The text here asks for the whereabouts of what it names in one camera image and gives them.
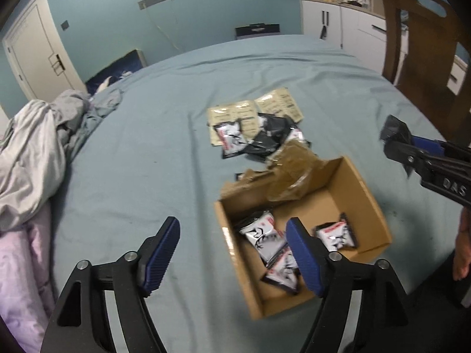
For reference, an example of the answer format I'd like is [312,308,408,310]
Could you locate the brown cardboard box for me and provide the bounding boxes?
[214,140,392,320]

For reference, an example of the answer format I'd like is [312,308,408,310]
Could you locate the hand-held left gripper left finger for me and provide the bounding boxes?
[40,216,182,353]

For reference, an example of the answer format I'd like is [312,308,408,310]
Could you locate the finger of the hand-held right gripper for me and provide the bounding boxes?
[388,132,471,166]
[384,143,471,204]

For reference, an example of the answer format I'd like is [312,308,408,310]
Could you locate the black flat box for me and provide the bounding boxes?
[235,24,281,41]

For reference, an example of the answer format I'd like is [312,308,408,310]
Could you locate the white door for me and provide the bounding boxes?
[2,0,87,104]

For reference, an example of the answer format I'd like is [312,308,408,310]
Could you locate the brown wooden chair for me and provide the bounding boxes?
[381,0,471,144]

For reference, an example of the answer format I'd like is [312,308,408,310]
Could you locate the dark blue framed picture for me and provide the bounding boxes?
[85,49,148,94]

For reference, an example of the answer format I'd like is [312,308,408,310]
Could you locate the grey crumpled blanket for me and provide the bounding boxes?
[0,89,124,232]

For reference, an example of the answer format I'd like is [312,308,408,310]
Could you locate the pink quilt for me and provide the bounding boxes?
[0,202,56,353]

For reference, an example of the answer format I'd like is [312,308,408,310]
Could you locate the person's right hand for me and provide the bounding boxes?
[452,206,471,282]

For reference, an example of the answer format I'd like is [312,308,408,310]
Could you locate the white cabinet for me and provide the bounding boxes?
[300,0,409,70]

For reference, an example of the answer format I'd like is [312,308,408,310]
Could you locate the dark cloth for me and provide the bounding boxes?
[405,257,471,353]

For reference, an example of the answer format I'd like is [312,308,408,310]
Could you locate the beige sachet sheet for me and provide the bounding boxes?
[207,99,258,148]
[254,87,304,122]

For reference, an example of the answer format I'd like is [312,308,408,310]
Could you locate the thin wall cable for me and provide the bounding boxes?
[147,7,185,52]

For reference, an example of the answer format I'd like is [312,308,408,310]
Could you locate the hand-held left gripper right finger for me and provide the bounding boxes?
[285,217,418,353]

